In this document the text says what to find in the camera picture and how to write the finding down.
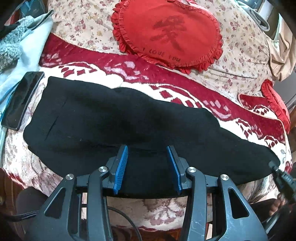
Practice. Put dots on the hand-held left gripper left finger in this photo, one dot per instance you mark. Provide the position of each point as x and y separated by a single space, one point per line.
120 171

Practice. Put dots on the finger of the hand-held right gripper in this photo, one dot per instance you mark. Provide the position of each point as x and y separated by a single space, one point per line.
283 179

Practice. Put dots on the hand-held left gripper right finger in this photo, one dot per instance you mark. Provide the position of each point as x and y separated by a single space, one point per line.
174 171

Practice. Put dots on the black pants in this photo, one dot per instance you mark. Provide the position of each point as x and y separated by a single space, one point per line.
115 120

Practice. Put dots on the person's right hand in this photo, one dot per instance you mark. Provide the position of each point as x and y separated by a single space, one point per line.
278 205

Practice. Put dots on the dark cloth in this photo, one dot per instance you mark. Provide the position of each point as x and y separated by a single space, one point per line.
27 199

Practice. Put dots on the red and white floral blanket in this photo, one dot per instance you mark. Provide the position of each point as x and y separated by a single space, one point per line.
138 69

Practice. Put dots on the black smartphone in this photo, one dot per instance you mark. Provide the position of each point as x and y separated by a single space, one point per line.
20 99

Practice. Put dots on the beige cloth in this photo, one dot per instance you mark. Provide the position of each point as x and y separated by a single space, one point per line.
282 53

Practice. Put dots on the red heart-shaped ruffled pillow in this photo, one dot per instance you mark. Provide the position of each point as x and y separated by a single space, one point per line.
185 34

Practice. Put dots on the light blue fleece jacket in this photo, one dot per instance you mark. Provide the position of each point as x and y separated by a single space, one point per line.
30 51

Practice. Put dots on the cream floral quilt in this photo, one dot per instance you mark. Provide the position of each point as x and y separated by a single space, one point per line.
81 23

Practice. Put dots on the grey garment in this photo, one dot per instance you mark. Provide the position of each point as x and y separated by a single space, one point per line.
261 22

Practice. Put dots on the black cloth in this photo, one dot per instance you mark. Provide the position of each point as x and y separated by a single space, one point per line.
11 29

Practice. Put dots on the wooden bed frame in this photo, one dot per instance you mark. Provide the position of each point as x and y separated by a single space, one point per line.
7 197

